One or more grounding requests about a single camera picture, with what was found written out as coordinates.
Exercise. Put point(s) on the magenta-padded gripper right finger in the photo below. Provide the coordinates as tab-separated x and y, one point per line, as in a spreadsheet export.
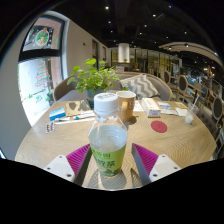
148	160

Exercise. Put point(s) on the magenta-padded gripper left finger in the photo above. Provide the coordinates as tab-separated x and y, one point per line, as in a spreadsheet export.
75	160

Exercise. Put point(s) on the green-labelled clear drink bottle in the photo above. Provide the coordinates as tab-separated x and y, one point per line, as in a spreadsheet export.
107	140

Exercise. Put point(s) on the flat round red coaster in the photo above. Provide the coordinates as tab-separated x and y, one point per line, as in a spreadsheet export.
159	126

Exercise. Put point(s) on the silver pill blister pack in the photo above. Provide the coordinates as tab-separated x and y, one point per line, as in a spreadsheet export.
50	127

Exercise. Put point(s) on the white tube with green cap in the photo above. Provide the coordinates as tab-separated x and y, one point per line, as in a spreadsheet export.
75	118

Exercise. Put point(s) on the flat blue white box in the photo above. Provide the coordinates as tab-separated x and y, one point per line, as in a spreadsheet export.
57	114

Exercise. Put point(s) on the brown paper card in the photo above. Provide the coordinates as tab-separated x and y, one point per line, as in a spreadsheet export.
75	107

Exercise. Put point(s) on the white orange carton box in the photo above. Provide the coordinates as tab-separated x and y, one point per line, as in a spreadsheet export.
150	107

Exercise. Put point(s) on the white printed leaflet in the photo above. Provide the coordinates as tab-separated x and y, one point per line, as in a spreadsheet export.
169	111

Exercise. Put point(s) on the yellow-brown ceramic mug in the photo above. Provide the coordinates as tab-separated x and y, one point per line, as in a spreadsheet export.
128	106

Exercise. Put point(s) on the blue white card packet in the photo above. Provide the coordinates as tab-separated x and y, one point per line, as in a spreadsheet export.
165	105

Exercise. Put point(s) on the white paper napkin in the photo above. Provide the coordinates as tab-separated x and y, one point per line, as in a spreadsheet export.
181	112

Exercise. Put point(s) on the clear plastic cup with straw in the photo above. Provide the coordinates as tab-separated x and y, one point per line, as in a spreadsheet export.
190	116

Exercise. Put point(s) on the yellow square card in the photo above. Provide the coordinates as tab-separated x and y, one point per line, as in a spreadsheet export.
181	105

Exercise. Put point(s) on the grey curved sofa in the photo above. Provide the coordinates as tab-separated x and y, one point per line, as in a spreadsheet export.
63	90

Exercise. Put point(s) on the grey white chevron pillow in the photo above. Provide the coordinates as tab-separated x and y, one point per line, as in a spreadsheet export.
141	86

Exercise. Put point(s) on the group of oval-back chairs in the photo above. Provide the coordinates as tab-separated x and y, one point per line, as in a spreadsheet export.
182	85

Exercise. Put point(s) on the green potted plant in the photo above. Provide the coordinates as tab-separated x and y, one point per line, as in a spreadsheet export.
93	78

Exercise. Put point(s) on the group of ceiling spotlights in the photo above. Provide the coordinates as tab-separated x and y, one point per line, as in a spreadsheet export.
140	20

